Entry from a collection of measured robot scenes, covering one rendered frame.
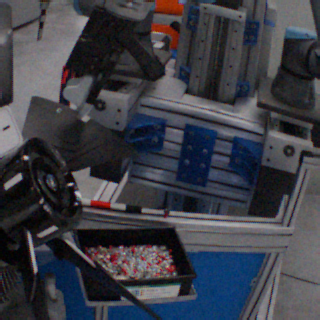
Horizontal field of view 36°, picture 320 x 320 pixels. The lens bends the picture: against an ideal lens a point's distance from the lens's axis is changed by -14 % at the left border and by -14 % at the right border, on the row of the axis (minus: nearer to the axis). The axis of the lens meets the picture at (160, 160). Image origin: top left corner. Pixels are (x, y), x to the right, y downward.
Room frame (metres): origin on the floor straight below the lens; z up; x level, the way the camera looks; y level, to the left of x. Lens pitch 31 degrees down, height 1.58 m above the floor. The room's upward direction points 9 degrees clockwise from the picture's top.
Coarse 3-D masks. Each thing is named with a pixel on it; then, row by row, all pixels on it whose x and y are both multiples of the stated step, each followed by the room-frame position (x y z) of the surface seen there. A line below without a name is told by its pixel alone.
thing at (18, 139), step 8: (0, 112) 0.57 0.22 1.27; (8, 112) 0.58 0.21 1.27; (0, 120) 0.56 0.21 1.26; (8, 120) 0.57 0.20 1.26; (0, 128) 0.56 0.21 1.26; (8, 128) 0.56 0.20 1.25; (16, 128) 0.56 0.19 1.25; (0, 136) 0.55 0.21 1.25; (8, 136) 0.55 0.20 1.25; (16, 136) 0.56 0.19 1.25; (0, 144) 0.54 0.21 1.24; (8, 144) 0.54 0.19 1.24; (16, 144) 0.55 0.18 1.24; (0, 152) 0.53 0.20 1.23; (8, 152) 0.54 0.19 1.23
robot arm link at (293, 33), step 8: (288, 32) 1.34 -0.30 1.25; (296, 32) 1.32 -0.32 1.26; (304, 32) 1.32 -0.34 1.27; (312, 32) 1.36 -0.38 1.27; (288, 40) 1.34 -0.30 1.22; (296, 40) 1.31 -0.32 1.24; (304, 40) 1.31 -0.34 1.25; (312, 40) 1.31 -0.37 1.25; (288, 48) 1.33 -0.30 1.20; (296, 48) 1.31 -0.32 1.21; (304, 48) 1.29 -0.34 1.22; (312, 48) 1.28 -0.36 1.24; (288, 56) 1.33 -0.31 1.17; (296, 56) 1.31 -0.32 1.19; (304, 56) 1.28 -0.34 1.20; (288, 64) 1.32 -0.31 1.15; (296, 64) 1.31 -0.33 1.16; (304, 64) 1.29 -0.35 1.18; (296, 72) 1.31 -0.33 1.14; (304, 72) 1.31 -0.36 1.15
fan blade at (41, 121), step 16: (32, 112) 0.79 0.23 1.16; (48, 112) 0.80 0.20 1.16; (64, 112) 0.82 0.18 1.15; (32, 128) 0.73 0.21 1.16; (48, 128) 0.74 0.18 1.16; (64, 128) 0.76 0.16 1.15; (80, 128) 0.78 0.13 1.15; (96, 128) 0.81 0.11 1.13; (64, 144) 0.70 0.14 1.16; (80, 144) 0.72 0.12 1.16; (96, 144) 0.74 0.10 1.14; (112, 144) 0.78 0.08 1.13; (128, 144) 0.82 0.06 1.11; (80, 160) 0.66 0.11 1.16; (96, 160) 0.68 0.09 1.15; (112, 160) 0.72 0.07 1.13
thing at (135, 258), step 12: (84, 252) 0.82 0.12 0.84; (108, 252) 0.83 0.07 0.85; (120, 252) 0.84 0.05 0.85; (132, 252) 0.85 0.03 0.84; (144, 252) 0.85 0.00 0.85; (156, 252) 0.86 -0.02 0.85; (168, 252) 0.87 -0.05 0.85; (108, 264) 0.79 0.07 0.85; (132, 264) 0.80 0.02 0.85; (144, 264) 0.81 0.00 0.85; (156, 264) 0.82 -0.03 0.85; (168, 264) 0.82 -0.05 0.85; (120, 276) 0.76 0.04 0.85; (132, 276) 0.77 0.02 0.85; (144, 276) 0.78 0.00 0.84; (156, 276) 0.78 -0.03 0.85; (168, 276) 0.78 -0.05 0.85
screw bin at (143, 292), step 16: (80, 240) 0.85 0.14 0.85; (96, 240) 0.86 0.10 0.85; (112, 240) 0.87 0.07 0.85; (128, 240) 0.88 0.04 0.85; (144, 240) 0.89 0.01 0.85; (160, 240) 0.90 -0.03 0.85; (176, 240) 0.88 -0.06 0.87; (176, 256) 0.86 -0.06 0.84; (80, 272) 0.78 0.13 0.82; (192, 272) 0.77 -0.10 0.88; (96, 288) 0.70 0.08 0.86; (128, 288) 0.72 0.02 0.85; (144, 288) 0.73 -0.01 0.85; (160, 288) 0.74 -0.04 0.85; (176, 288) 0.75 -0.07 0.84
